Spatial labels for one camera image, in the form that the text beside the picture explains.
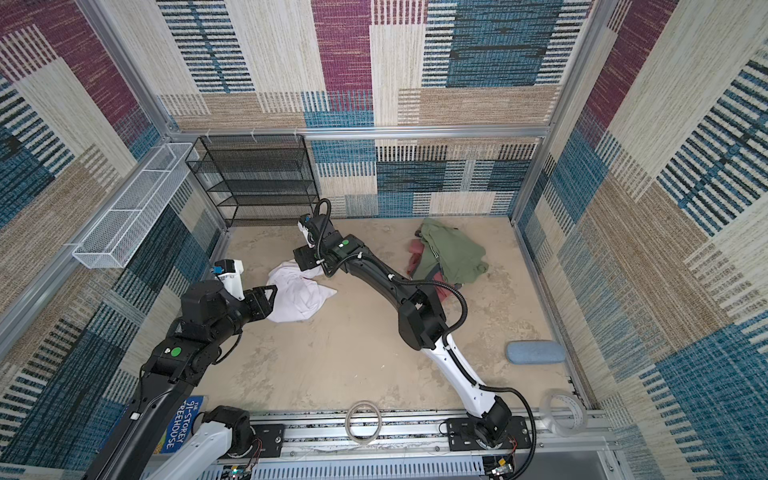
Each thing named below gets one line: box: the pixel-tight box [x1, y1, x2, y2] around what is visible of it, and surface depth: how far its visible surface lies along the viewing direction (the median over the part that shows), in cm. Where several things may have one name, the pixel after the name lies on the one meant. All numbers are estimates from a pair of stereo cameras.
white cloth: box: [265, 260, 338, 323], surface depth 99 cm
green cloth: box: [412, 218, 489, 285], surface depth 101 cm
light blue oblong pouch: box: [506, 340, 566, 365], surface depth 86 cm
